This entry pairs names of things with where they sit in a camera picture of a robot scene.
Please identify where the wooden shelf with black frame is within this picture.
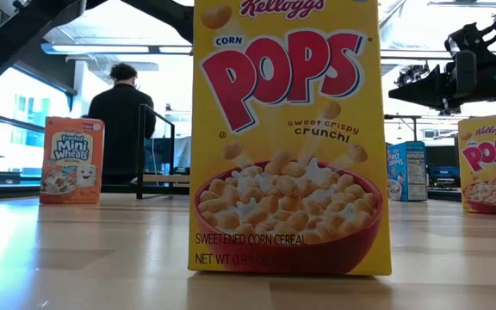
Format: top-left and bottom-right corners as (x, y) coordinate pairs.
(135, 103), (191, 200)

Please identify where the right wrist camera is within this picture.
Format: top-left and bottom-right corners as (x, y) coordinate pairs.
(444, 25), (477, 55)

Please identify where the orange Mini Wheats cereal box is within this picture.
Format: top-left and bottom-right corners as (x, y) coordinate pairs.
(39, 115), (106, 205)

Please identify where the person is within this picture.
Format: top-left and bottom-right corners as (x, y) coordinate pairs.
(86, 62), (158, 187)

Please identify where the blue Rice Krispies cereal box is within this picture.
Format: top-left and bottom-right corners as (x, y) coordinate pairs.
(387, 140), (429, 202)

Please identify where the black aluminium table frame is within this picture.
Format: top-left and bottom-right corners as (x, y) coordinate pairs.
(0, 183), (462, 202)

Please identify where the blue partition panel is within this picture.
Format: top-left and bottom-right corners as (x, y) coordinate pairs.
(143, 136), (175, 174)

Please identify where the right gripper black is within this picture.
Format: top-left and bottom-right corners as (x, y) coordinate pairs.
(387, 51), (496, 115)

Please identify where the black ceiling fixture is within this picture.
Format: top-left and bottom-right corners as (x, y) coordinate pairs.
(395, 64), (430, 89)

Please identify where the yellow Corn Pops cereal box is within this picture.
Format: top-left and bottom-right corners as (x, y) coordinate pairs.
(187, 0), (393, 276)
(457, 110), (496, 216)

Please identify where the overhead LED light bar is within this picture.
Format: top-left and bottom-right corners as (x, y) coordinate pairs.
(40, 42), (496, 61)

